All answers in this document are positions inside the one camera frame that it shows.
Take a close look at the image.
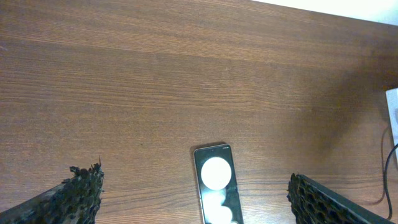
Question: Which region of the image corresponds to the black USB charging cable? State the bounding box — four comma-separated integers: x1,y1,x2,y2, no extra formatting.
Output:
382,142,398,220

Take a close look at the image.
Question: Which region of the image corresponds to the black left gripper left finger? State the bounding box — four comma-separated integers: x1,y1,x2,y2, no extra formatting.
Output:
1,162,104,224

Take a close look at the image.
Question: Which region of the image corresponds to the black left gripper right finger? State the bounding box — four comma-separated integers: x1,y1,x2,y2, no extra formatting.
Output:
287,174,392,224

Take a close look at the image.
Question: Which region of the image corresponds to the white power strip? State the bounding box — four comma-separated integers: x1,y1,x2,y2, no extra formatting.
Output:
386,88,398,146

